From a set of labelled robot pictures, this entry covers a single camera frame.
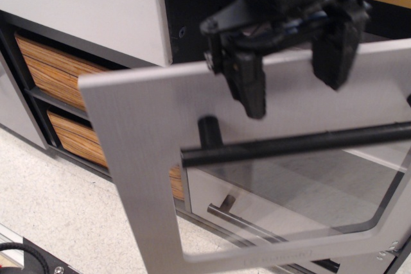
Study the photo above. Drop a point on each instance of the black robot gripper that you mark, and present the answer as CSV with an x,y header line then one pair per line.
x,y
334,51

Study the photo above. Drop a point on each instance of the grey toy oven door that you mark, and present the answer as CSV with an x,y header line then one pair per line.
x,y
144,117

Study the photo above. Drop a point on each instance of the grey lower oven drawer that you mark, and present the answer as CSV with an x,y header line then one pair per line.
x,y
296,200

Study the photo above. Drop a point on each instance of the lower wood-grain storage bin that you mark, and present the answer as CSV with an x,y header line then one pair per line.
x,y
77,137

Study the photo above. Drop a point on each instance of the wood-grain storage bin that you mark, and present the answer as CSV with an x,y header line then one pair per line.
x,y
77,137
54,71

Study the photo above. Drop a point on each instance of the upper wood-grain storage bin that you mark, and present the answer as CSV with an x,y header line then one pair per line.
x,y
54,71

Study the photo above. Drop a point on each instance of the black oven door handle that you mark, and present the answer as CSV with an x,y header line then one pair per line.
x,y
213,150

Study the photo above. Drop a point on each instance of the black drawer handle bar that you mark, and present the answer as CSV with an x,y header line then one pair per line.
x,y
224,212

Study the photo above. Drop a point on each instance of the dark grey shelf frame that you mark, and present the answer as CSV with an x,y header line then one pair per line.
x,y
42,102

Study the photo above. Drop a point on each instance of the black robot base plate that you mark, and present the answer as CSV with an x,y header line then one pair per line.
x,y
35,259

